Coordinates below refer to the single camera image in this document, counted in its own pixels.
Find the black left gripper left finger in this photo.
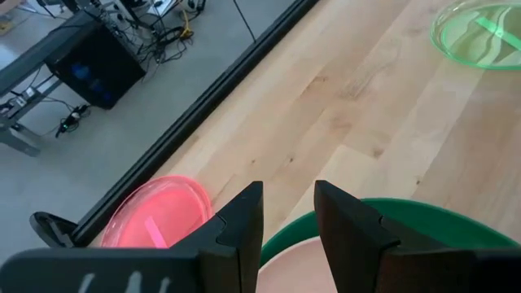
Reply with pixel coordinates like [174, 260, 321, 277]
[172, 181, 265, 293]

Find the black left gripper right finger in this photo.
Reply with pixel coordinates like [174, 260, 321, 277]
[313, 180, 403, 293]

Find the peach plastic plate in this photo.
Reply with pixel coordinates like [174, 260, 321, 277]
[255, 235, 339, 293]

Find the transparent red plastic plate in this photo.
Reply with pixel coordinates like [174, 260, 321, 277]
[100, 174, 215, 250]

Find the dark green plastic plate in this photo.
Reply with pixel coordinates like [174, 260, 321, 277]
[259, 197, 521, 269]

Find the transparent green plastic plate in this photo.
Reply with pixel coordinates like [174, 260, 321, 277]
[430, 0, 521, 71]

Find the black round foot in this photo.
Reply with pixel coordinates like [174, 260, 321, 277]
[28, 211, 79, 249]

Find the black power adapter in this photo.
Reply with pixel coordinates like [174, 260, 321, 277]
[55, 103, 92, 139]

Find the black computer tower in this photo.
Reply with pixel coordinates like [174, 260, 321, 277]
[44, 21, 147, 111]

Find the grey desk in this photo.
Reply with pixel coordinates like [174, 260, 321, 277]
[0, 10, 101, 158]

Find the black table edge rail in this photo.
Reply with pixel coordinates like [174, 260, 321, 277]
[70, 0, 323, 249]

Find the black cable bundle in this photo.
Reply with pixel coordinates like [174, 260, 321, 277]
[137, 23, 195, 67]

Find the thin black cable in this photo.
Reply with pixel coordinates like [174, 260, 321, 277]
[232, 0, 258, 43]

